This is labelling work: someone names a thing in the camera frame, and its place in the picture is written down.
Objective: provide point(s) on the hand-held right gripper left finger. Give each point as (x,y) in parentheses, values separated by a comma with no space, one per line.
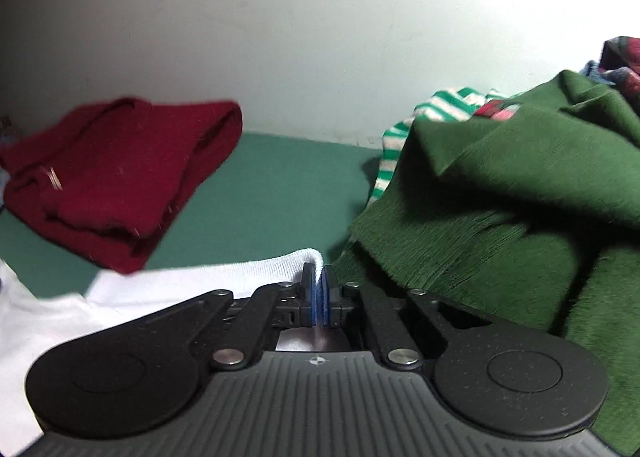
(314,302)

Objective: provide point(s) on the green sweater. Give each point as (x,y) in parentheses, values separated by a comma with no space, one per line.
(500,187)

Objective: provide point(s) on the white polo shirt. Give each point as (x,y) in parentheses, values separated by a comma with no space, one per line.
(150,282)

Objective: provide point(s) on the maroon sweater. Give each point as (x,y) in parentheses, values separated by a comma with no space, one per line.
(115,172)

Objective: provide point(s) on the green white striped garment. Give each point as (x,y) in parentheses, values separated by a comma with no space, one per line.
(440,104)

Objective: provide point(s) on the red blue plaid garment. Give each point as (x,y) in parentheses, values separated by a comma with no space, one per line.
(622,57)

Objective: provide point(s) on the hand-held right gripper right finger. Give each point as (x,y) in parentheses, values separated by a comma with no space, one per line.
(327,302)

